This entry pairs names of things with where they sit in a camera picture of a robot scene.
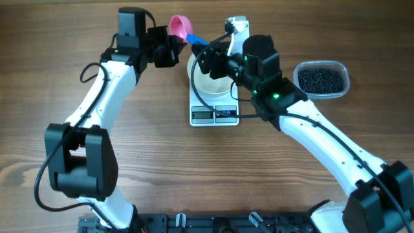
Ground white digital kitchen scale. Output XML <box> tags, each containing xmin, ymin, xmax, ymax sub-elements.
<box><xmin>190</xmin><ymin>87</ymin><xmax>239</xmax><ymax>127</ymax></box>

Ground black beans in container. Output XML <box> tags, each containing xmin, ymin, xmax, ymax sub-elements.
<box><xmin>298</xmin><ymin>68</ymin><xmax>344</xmax><ymax>94</ymax></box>

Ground pink scoop blue handle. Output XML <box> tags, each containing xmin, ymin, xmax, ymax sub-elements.
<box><xmin>169</xmin><ymin>15</ymin><xmax>208</xmax><ymax>45</ymax></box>

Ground clear plastic bean container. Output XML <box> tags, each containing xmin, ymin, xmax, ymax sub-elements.
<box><xmin>294</xmin><ymin>60</ymin><xmax>350</xmax><ymax>100</ymax></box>

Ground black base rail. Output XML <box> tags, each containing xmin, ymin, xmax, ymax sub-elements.
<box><xmin>77</xmin><ymin>212</ymin><xmax>324</xmax><ymax>233</ymax></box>

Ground white bowl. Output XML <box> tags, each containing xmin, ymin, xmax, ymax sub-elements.
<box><xmin>193</xmin><ymin>63</ymin><xmax>233</xmax><ymax>99</ymax></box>

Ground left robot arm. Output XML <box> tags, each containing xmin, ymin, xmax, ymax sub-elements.
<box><xmin>40</xmin><ymin>7</ymin><xmax>185</xmax><ymax>232</ymax></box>

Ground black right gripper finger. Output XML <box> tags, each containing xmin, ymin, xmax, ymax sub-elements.
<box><xmin>191</xmin><ymin>44</ymin><xmax>213</xmax><ymax>57</ymax></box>
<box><xmin>197</xmin><ymin>52</ymin><xmax>215</xmax><ymax>74</ymax></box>

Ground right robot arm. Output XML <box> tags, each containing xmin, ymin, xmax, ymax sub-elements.
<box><xmin>191</xmin><ymin>35</ymin><xmax>413</xmax><ymax>232</ymax></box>

